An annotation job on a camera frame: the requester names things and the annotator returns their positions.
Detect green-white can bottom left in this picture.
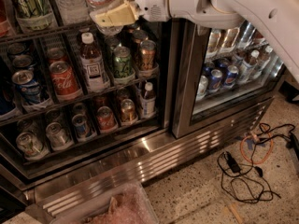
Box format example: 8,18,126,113
16,132,50,161

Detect tea bottle behind door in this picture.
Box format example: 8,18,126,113
237,49,259,84

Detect silver can bottom shelf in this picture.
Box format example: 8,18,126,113
46,122,74,151

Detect black power adapter cable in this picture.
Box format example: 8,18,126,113
217,123,297,204

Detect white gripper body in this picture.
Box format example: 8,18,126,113
135,0,171,22

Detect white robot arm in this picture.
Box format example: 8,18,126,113
91,0,299,81

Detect blue Pepsi can middle shelf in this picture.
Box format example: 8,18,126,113
12,70,53,112

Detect blue Pepsi can behind door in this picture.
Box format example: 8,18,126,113
207,69,222,92

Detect green tall can top shelf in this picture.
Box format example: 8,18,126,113
11,0,56,33

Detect green soda can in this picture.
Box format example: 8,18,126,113
113,46,135,85

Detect pink bubble wrap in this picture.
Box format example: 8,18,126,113
84,191,152,224

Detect gold soda can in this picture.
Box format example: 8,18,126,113
138,40,158,77

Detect red Coca-Cola can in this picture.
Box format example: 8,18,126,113
50,61,83,102

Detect blue can bottom shelf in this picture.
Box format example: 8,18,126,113
72,114,96,142

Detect gold can bottom shelf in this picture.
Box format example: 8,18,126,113
121,99,137,125

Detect orange extension cable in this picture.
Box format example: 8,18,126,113
239,133,275,165

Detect red can bottom shelf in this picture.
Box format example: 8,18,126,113
96,106,118,133

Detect small tea bottle lower shelf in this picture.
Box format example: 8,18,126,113
140,82,156,118

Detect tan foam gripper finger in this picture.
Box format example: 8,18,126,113
90,0,138,27

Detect fridge glass door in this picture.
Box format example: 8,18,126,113
172,20,285,138

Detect iced tea bottle white cap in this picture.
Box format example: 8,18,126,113
80,32,109,92

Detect clear plastic bin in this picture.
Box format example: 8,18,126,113
50,181,159,224

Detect stainless steel glass-door fridge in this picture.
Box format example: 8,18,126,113
0,0,299,224

